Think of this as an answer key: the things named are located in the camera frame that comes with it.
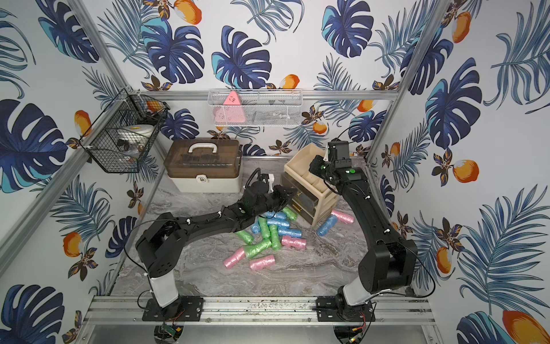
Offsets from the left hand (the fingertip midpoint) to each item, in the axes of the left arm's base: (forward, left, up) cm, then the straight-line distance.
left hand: (299, 187), depth 79 cm
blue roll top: (0, +8, -21) cm, 23 cm away
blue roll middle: (-4, +6, -21) cm, 22 cm away
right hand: (+10, -5, +3) cm, 12 cm away
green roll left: (-11, +20, -21) cm, 31 cm away
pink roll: (-12, 0, -21) cm, 25 cm away
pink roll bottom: (-22, +12, -21) cm, 33 cm away
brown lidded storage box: (+22, +46, -15) cm, 53 cm away
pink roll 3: (+1, -21, -21) cm, 30 cm away
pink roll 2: (-19, +22, -22) cm, 37 cm away
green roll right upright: (-10, +8, -22) cm, 25 cm away
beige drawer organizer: (-4, -6, -2) cm, 8 cm away
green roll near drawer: (+1, +2, -21) cm, 21 cm away
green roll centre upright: (-7, +12, -22) cm, 26 cm away
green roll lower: (-17, +17, -21) cm, 32 cm away
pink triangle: (+29, +30, +11) cm, 43 cm away
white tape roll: (+12, +62, +12) cm, 64 cm away
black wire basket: (+6, +70, +5) cm, 70 cm away
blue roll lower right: (-8, +2, -21) cm, 22 cm away
